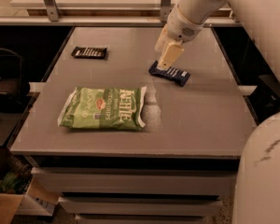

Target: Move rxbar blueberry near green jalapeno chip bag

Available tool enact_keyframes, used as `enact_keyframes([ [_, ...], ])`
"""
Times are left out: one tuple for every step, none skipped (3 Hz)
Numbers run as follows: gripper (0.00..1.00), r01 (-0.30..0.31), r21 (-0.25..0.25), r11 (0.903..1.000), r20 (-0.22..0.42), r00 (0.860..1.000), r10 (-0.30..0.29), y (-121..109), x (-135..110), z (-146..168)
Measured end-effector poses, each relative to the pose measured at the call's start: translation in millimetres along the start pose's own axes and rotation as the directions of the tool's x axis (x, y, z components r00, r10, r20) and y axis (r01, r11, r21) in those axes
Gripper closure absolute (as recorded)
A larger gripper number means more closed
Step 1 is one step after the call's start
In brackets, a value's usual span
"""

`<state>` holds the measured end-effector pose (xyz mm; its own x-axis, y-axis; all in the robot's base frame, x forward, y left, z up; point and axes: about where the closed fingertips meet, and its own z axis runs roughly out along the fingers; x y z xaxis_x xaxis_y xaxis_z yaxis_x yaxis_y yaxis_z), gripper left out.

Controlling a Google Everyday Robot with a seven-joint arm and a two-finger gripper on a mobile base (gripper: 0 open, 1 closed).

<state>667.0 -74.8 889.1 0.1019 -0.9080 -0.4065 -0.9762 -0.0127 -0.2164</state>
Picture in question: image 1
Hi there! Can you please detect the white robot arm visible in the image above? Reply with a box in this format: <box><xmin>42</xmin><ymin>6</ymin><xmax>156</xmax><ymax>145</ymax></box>
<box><xmin>155</xmin><ymin>0</ymin><xmax>280</xmax><ymax>224</ymax></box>

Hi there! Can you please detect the left metal shelf bracket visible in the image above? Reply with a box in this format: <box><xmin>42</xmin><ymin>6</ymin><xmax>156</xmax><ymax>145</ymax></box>
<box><xmin>43</xmin><ymin>0</ymin><xmax>60</xmax><ymax>21</ymax></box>

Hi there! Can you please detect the black snack bar wrapper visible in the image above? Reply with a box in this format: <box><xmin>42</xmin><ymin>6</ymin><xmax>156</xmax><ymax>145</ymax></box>
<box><xmin>71</xmin><ymin>47</ymin><xmax>107</xmax><ymax>60</ymax></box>

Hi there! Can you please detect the green jalapeno chip bag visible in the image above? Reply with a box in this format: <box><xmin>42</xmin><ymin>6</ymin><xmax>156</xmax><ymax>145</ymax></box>
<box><xmin>58</xmin><ymin>87</ymin><xmax>147</xmax><ymax>131</ymax></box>

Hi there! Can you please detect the metal shelf bracket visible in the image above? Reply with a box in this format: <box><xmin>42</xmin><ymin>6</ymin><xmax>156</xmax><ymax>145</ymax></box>
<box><xmin>43</xmin><ymin>0</ymin><xmax>60</xmax><ymax>21</ymax></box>
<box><xmin>160</xmin><ymin>0</ymin><xmax>171</xmax><ymax>22</ymax></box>

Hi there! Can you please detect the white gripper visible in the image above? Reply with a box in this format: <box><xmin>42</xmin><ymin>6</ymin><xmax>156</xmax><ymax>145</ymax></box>
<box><xmin>155</xmin><ymin>5</ymin><xmax>205</xmax><ymax>70</ymax></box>

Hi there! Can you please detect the middle metal shelf bracket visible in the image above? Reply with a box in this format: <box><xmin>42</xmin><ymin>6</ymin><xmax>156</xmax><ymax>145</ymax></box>
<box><xmin>160</xmin><ymin>0</ymin><xmax>171</xmax><ymax>22</ymax></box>

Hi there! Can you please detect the cardboard box with items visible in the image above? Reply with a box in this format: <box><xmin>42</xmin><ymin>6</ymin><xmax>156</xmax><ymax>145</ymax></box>
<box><xmin>0</xmin><ymin>147</ymin><xmax>59</xmax><ymax>224</ymax></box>

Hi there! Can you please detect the black office chair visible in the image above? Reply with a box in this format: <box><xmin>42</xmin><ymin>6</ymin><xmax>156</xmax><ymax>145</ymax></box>
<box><xmin>0</xmin><ymin>48</ymin><xmax>30</xmax><ymax>113</ymax></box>

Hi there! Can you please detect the grey drawer cabinet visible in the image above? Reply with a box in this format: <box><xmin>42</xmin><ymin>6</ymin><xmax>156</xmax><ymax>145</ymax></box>
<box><xmin>11</xmin><ymin>27</ymin><xmax>255</xmax><ymax>224</ymax></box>

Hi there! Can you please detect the blue rxbar blueberry bar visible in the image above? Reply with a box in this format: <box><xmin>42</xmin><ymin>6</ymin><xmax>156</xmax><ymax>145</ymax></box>
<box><xmin>148</xmin><ymin>61</ymin><xmax>190</xmax><ymax>87</ymax></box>

